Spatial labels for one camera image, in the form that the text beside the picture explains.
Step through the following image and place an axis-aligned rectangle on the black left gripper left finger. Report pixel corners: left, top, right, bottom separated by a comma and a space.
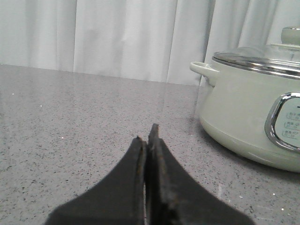
46, 137, 147, 225

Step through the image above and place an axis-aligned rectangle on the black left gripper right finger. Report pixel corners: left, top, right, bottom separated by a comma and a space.
146, 124, 254, 225

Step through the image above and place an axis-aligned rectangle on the glass pot lid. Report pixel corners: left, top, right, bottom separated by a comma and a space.
212, 26, 300, 80

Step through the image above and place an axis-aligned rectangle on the pale green electric cooking pot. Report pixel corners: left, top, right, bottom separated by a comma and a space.
190, 59, 300, 173

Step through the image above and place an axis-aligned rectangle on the white curtain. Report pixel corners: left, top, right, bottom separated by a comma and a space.
0, 0, 300, 85

